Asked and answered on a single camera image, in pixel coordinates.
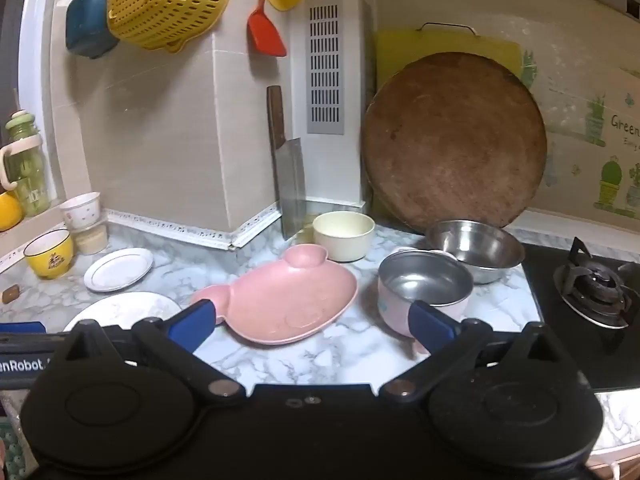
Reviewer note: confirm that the yellow bowl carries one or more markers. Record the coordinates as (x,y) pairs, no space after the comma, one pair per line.
(50,260)

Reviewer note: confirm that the pink pot with steel interior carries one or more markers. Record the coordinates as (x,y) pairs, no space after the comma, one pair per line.
(425,280)

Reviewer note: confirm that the round wooden cutting board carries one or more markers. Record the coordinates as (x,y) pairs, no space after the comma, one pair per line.
(450,145)

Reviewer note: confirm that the yellow mug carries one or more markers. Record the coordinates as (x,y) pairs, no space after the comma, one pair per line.
(9,212)

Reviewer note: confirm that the small brown block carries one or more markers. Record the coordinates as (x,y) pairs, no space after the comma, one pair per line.
(10,294)

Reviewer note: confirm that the cleaver knife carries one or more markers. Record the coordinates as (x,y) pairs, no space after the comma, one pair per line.
(290,185)

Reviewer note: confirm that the stainless steel bowl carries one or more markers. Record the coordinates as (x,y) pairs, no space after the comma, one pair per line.
(475,250)

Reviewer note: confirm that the yellow hanging colander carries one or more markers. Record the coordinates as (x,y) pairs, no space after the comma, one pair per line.
(165,0)

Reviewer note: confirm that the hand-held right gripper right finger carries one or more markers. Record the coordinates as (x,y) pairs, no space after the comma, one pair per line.
(430,327)

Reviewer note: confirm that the small white plate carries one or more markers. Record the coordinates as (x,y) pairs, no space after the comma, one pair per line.
(118,270)

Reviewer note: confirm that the green water bottle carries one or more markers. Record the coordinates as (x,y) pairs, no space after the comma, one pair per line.
(27,170)

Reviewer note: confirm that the white floral bowl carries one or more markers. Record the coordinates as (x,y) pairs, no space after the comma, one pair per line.
(81,212)

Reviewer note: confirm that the teal plastic basin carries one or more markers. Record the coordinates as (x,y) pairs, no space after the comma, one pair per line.
(87,25)

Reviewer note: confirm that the gas burner grate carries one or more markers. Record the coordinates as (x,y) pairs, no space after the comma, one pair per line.
(595,285)

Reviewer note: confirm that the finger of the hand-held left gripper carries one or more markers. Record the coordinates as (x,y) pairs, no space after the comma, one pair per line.
(20,345)

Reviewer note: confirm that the yellow plastic cutting board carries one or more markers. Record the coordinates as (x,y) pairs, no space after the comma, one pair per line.
(400,47)

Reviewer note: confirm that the red spatula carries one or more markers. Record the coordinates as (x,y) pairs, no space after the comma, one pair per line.
(265,32)

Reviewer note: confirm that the grey vent grille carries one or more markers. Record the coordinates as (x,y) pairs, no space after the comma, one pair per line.
(325,65)

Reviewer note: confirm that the cactus wall sticker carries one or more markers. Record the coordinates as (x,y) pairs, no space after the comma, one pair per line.
(610,170)

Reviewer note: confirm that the cream bowl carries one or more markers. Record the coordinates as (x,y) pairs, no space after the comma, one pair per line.
(345,240)

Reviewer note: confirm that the clear plastic container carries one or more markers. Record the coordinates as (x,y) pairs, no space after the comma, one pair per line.
(92,242)

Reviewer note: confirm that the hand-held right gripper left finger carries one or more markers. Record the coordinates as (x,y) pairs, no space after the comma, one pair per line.
(192,322)

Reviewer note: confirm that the green patterned cloth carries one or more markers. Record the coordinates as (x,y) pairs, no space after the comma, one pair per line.
(10,440)

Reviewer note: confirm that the large white plate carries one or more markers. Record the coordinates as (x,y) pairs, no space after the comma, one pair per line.
(120,310)

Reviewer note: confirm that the pink animal-shaped plate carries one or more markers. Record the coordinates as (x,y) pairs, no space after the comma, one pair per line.
(280,300)

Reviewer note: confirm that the black gas stove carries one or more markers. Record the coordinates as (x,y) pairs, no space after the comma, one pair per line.
(550,330)

